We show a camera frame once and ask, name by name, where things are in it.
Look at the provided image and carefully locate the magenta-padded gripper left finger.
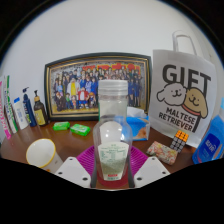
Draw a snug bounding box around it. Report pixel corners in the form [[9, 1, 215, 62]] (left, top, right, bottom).
[[54, 145, 98, 188]]

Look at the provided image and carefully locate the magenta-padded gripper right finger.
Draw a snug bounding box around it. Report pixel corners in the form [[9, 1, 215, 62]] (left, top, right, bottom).
[[128, 145, 171, 188]]

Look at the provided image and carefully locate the clear plastic water bottle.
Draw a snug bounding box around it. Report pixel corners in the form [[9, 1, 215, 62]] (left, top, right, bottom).
[[92, 79, 134, 183]]

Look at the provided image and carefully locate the floral patterned small pouch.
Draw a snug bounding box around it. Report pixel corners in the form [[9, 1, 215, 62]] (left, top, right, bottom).
[[145, 140, 179, 166]]

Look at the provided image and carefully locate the white mug with yellow rim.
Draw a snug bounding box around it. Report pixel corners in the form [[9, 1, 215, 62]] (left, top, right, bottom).
[[25, 138, 64, 174]]

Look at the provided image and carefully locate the green soap bar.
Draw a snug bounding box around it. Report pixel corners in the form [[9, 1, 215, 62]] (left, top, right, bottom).
[[69, 123, 92, 137], [52, 120, 71, 132]]

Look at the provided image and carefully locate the puzzle cube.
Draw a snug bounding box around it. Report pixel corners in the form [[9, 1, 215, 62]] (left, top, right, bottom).
[[169, 129, 190, 154]]

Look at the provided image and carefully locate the blue tissue pack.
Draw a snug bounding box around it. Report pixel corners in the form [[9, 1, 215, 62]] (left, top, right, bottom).
[[126, 106, 151, 142]]

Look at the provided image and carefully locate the brown pump bottle yellow label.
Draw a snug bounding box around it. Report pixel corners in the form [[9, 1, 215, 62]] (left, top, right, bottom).
[[33, 89, 50, 127]]

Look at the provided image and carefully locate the blue detergent bottle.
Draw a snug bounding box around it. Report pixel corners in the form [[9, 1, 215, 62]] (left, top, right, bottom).
[[191, 98, 224, 165]]

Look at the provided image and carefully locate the dark blue pump bottle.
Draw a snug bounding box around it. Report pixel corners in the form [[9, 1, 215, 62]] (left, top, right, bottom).
[[22, 86, 38, 128]]

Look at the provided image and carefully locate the white paper gift bag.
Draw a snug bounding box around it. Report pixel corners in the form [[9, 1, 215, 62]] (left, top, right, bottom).
[[148, 29, 218, 149]]

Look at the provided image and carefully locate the white tube with blue cap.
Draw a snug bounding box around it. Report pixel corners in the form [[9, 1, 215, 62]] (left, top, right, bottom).
[[13, 96, 30, 131]]

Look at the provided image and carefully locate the framed group photo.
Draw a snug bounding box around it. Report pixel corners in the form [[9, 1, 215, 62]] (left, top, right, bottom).
[[43, 52, 153, 122]]

